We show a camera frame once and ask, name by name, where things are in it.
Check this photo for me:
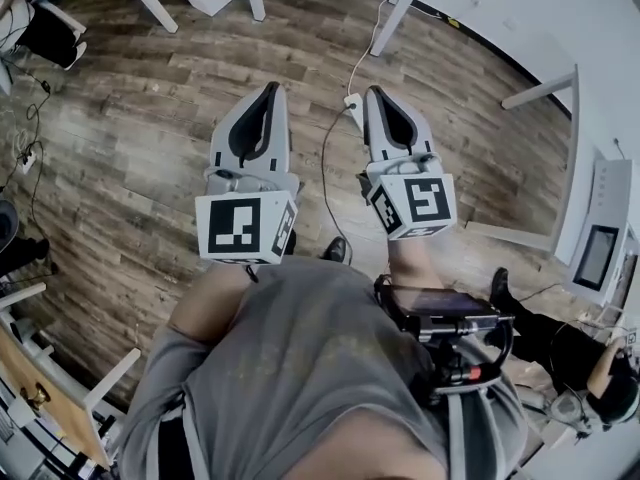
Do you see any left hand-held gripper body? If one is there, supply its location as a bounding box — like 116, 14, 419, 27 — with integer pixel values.
193, 165, 302, 268

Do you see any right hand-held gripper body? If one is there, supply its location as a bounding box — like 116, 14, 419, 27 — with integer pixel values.
356, 152, 460, 242

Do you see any person's right forearm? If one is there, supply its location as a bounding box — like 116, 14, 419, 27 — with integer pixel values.
385, 232, 445, 290

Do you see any person's left forearm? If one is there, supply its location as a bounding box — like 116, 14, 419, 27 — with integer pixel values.
167, 260, 251, 345

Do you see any white power strip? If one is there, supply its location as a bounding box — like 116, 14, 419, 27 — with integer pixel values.
342, 93, 366, 130

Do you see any person's black shoe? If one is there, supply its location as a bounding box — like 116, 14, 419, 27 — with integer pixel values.
319, 236, 349, 264

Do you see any person's grey t-shirt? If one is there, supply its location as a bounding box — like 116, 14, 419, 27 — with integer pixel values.
117, 257, 529, 480

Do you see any light blue table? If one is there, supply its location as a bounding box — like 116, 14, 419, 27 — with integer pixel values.
24, 0, 180, 35

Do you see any white device with screen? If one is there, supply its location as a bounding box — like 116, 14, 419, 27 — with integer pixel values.
553, 157, 640, 305

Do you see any wooden desk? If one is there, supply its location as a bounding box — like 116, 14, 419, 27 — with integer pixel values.
0, 312, 144, 469

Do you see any small golden object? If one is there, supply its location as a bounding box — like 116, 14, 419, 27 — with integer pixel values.
19, 384, 52, 413

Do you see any white power cable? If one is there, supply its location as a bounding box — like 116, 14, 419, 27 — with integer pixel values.
346, 0, 392, 99

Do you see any black chest-mounted recorder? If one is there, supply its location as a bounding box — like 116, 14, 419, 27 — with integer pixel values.
373, 273, 516, 409

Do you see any grey harness strap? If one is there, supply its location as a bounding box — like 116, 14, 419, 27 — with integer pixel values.
446, 385, 501, 480

